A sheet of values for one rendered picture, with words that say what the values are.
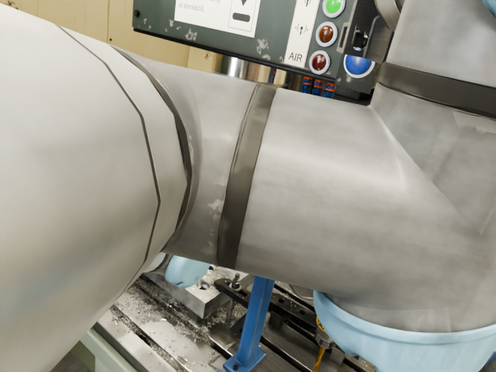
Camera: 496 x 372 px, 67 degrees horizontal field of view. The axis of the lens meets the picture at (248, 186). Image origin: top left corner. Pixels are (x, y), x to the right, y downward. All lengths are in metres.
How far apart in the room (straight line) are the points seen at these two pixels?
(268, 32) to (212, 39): 0.10
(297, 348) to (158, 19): 0.78
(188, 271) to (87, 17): 1.34
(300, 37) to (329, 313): 0.39
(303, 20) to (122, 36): 1.38
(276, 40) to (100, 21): 1.30
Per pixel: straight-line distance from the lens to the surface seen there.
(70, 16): 1.69
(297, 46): 0.50
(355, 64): 0.46
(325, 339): 0.67
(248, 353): 0.89
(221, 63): 0.74
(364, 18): 0.30
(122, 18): 1.81
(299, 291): 0.64
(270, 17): 0.53
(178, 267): 0.53
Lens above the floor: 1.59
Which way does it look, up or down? 23 degrees down
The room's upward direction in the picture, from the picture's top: 11 degrees clockwise
